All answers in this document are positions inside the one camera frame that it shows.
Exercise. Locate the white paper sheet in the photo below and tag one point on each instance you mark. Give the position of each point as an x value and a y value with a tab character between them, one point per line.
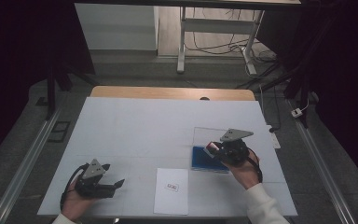
171	202

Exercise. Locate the blue ink pad clear case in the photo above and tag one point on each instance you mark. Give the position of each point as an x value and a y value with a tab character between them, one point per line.
202	161

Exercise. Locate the dark curtain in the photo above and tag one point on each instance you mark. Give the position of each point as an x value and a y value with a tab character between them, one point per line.
348	77
12	62

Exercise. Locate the wooden table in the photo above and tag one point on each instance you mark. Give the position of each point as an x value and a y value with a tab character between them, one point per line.
167	92

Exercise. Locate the white table cover sheet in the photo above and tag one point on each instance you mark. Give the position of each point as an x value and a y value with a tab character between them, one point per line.
136	133

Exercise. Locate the white cabinet panel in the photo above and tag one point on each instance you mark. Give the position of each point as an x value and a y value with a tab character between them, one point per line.
118	28

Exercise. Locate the person's left hand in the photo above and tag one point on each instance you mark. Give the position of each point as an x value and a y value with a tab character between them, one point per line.
74	205

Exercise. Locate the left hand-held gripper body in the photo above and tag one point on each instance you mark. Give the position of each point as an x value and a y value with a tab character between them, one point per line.
90	183

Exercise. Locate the red stamp with grey base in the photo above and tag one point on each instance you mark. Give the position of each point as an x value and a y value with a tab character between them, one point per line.
211	146

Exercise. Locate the person's right hand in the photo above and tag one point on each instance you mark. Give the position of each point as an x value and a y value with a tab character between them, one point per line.
245	172

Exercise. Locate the black metal stand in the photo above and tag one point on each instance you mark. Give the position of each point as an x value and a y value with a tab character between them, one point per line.
51	90

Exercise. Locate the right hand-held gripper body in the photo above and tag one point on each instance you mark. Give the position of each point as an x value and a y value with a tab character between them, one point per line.
234	151

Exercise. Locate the white power adapter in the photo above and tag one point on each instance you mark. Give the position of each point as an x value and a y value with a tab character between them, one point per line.
296	112

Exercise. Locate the metal floor rail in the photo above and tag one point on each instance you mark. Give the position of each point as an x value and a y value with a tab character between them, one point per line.
321	168
24	168

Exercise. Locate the black floor frame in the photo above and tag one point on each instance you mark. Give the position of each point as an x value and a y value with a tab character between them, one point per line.
59	132

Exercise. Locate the desk frame with metal legs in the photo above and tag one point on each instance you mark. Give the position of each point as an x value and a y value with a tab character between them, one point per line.
217	25

